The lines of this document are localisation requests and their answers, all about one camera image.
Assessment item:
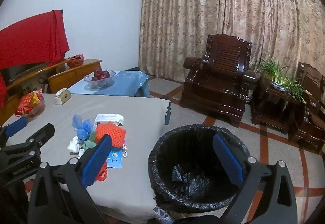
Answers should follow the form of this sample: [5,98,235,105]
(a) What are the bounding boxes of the glass fruit bowl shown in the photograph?
[84,70,116,90]

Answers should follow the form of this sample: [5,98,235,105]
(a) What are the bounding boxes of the pile of red apples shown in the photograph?
[91,67,111,81]

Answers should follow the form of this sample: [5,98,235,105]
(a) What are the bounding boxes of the bin with black liner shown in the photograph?
[148,125,252,210]

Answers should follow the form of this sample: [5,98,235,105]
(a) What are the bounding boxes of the plate of red snack packets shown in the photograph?
[15,89,46,119]

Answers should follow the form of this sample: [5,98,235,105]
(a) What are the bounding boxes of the blue printed packet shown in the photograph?
[107,150,123,169]

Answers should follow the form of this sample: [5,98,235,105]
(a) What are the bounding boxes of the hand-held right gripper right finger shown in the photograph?
[212,133,298,224]

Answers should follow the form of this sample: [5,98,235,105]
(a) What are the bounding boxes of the white tissue box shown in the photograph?
[54,88,72,105]

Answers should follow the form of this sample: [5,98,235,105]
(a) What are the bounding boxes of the white tissue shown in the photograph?
[67,135,85,155]

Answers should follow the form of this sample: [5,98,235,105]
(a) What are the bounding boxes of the green potted plant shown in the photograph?
[254,58,309,103]

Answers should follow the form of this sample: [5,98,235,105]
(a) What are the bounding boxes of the dark wooden armchair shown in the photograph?
[288,62,325,155]
[180,34,256,128]

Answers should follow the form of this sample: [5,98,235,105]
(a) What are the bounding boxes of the red mesh bag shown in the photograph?
[96,167,107,182]

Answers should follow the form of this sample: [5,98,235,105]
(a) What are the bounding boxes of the blue plastic bag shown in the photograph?
[72,114,94,142]

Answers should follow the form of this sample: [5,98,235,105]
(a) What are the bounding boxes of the wooden cabinet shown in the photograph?
[0,59,103,125]

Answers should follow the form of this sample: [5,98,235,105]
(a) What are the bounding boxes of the television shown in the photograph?
[0,62,49,85]

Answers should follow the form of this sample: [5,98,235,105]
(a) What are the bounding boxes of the dark wooden side table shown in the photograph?
[251,78,306,134]

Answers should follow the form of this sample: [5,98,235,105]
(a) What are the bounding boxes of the red cloth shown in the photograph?
[0,10,70,108]

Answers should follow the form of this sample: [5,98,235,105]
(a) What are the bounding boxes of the white flat carton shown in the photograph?
[94,114,125,125]

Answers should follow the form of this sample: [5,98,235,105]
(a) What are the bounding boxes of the beige patterned curtain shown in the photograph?
[138,0,325,103]

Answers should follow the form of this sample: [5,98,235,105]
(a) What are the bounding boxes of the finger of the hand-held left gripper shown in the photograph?
[0,123,55,162]
[0,117,28,142]

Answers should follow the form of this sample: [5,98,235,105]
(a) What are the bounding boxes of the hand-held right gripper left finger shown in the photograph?
[27,134,113,224]

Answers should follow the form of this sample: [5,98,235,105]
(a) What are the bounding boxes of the blue tablecloth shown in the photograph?
[67,70,150,98]

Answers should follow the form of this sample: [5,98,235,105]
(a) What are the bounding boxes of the green paper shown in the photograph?
[84,130,98,151]

